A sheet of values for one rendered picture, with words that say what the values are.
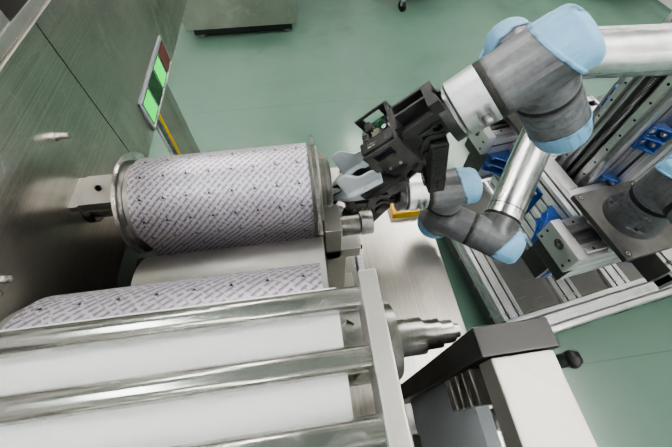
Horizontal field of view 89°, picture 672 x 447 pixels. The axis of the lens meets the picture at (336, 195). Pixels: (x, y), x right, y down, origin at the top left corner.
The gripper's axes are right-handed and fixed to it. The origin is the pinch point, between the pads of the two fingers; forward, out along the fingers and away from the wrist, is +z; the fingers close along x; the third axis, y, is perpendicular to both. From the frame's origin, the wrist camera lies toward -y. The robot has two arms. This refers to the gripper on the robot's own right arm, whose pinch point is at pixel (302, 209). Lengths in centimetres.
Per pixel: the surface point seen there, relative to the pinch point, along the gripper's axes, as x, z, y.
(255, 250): 14.9, 6.7, 13.5
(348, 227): 10.7, -7.4, 9.5
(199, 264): 16.3, 14.0, 14.2
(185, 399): 34.7, 6.5, 34.5
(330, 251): 12.1, -4.2, 4.6
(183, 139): -71, 48, -45
